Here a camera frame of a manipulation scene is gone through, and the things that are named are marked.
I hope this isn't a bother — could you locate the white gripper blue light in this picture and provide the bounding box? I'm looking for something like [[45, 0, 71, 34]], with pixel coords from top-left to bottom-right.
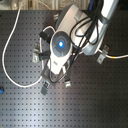
[[38, 27, 75, 89]]

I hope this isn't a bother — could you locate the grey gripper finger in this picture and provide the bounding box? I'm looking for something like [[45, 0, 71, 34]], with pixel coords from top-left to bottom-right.
[[41, 82, 49, 94]]

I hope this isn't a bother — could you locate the white cable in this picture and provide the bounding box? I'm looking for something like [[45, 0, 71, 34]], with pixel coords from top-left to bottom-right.
[[1, 0, 128, 89]]

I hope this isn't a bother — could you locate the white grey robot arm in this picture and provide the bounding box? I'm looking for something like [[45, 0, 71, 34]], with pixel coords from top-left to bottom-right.
[[39, 0, 118, 95]]

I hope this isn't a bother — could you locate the blue connector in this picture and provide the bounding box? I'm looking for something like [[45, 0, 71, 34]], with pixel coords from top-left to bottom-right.
[[0, 86, 4, 95]]

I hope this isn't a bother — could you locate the metal cable clip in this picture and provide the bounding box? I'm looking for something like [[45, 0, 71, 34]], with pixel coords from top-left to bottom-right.
[[97, 54, 105, 64], [103, 45, 109, 53], [32, 49, 41, 63]]

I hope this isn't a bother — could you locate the metal cable clip right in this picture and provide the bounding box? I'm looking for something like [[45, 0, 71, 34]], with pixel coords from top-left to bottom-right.
[[97, 54, 105, 64]]

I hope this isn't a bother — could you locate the metal cable clip upper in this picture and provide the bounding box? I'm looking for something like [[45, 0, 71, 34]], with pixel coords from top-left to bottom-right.
[[103, 45, 109, 53]]

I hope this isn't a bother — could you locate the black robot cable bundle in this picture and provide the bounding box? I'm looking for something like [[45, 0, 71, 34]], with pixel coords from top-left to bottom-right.
[[38, 0, 109, 84]]

